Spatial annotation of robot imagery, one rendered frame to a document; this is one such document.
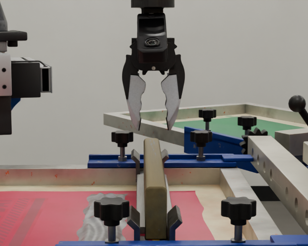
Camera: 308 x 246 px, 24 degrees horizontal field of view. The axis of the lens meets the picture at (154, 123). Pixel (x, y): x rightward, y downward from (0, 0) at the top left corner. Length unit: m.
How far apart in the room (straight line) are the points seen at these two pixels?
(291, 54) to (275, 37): 0.17
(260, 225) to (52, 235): 0.32
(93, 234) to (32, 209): 0.20
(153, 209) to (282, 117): 1.46
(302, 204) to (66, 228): 0.38
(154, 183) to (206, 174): 0.46
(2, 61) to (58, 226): 0.50
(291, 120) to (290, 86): 2.72
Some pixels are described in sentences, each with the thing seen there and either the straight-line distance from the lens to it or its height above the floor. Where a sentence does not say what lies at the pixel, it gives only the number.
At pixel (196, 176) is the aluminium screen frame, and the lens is 1.44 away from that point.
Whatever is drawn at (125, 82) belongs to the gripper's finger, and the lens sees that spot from 1.15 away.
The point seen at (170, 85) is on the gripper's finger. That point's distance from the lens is 1.15.
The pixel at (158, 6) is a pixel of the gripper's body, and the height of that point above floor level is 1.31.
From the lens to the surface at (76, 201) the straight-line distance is 1.32.
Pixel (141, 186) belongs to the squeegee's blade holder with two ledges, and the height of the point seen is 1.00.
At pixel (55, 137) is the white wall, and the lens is 5.05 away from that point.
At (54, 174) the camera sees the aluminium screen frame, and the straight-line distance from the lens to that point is 1.45.
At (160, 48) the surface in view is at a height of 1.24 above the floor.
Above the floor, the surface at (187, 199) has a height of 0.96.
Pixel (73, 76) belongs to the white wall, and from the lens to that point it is 4.98.
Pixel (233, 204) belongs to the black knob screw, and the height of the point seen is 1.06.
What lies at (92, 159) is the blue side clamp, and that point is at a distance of 1.46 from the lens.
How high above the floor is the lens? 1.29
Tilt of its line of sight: 8 degrees down
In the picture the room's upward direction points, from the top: straight up
